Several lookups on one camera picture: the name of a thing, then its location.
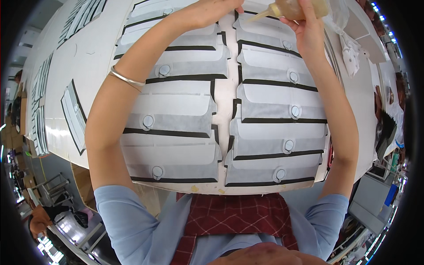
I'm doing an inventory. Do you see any person's right hand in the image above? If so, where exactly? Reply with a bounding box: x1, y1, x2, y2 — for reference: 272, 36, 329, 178
280, 0, 328, 57

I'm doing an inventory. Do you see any person's left hand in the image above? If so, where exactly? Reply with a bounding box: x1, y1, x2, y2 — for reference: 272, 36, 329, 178
180, 0, 246, 30

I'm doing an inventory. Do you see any yellow glue squeeze bottle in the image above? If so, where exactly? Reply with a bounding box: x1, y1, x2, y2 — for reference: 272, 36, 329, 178
246, 0, 329, 24

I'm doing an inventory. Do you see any clear plastic bag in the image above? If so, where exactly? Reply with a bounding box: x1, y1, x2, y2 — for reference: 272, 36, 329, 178
323, 0, 362, 79

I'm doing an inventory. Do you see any group of white fabric panels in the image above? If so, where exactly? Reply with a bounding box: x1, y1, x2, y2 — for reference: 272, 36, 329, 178
114, 0, 329, 188

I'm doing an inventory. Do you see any short row of white pieces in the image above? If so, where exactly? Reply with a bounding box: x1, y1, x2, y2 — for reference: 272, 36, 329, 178
57, 0, 108, 49

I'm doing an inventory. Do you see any single black-edged white panel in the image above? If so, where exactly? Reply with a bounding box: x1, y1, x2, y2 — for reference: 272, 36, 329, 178
61, 79, 87, 156

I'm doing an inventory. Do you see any grey cabinet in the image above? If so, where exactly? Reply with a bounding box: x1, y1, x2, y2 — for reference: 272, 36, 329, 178
348, 173, 399, 236

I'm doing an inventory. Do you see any long row of white pieces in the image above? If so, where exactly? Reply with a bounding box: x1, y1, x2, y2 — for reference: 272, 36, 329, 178
30, 53, 54, 157

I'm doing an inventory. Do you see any brown cardboard sheet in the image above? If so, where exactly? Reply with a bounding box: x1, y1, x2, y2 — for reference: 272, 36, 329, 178
70, 162, 97, 213

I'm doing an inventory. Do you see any person's body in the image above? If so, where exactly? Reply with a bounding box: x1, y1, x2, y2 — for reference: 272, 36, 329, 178
85, 142, 360, 265

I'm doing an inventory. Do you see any stack of brown cartons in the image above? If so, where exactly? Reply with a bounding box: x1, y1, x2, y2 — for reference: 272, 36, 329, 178
3, 91, 38, 159

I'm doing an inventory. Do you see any black bag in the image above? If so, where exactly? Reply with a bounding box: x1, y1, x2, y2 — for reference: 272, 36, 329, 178
72, 211, 89, 229

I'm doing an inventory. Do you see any silver bracelet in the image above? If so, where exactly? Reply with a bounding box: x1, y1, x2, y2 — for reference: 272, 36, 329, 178
109, 65, 146, 88

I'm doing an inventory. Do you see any red-handled tool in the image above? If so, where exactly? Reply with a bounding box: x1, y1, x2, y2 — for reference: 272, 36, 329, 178
326, 138, 334, 173

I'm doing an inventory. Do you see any metal frame rack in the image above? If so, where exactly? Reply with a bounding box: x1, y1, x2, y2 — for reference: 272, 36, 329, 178
32, 172, 75, 207

